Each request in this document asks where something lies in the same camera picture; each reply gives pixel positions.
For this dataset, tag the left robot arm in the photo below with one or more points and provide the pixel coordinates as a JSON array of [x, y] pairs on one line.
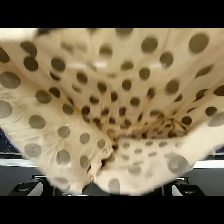
[[25, 188]]

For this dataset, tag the cream polka dot garment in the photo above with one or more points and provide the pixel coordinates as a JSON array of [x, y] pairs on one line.
[[110, 83]]

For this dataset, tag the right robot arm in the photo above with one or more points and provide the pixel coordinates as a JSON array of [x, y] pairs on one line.
[[188, 189]]

